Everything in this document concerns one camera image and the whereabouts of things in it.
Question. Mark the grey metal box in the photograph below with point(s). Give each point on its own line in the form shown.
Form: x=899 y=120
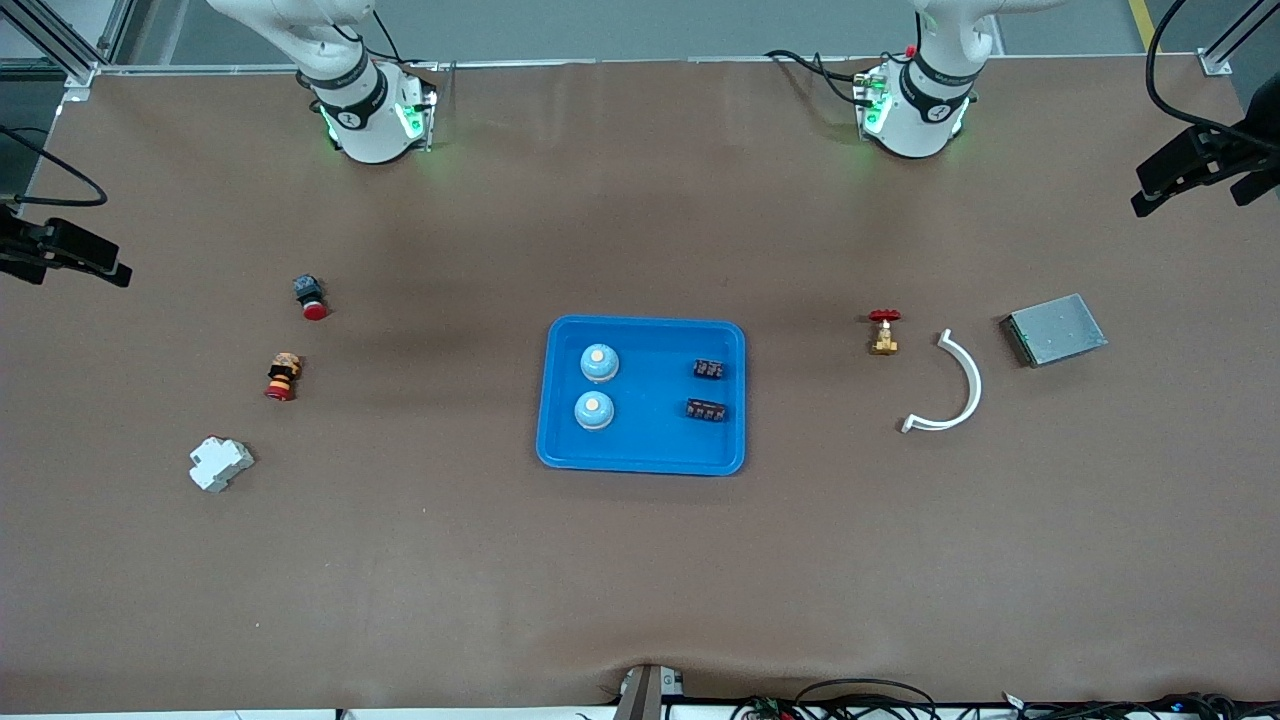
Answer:
x=1055 y=330

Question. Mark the grey metal table bracket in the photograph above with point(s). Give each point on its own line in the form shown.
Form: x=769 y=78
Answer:
x=640 y=695

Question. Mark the long black terminal block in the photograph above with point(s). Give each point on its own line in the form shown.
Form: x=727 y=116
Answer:
x=706 y=410

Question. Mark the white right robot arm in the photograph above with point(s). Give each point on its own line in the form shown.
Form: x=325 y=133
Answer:
x=365 y=120

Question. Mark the brass valve red handwheel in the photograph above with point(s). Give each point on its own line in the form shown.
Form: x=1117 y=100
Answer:
x=884 y=340

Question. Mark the dark emergency stop button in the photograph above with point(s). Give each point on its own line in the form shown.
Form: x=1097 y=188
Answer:
x=310 y=296

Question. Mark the blue plastic tray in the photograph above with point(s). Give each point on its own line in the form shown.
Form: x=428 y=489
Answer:
x=650 y=445

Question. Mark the small black terminal block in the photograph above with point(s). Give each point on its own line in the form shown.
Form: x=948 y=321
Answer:
x=708 y=369

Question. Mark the orange black red pushbutton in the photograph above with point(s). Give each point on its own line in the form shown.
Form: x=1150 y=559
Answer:
x=283 y=376

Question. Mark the white curved plastic clip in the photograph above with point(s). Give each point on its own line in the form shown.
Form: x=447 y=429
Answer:
x=975 y=385

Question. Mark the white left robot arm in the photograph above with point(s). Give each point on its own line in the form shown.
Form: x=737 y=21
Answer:
x=920 y=120

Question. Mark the blue bell white button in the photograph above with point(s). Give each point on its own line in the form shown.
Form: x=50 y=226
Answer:
x=594 y=411
x=600 y=363

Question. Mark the white circuit breaker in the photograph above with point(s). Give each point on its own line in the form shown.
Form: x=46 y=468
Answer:
x=220 y=465

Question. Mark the brown table mat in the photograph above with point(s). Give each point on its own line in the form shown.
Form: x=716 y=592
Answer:
x=640 y=560

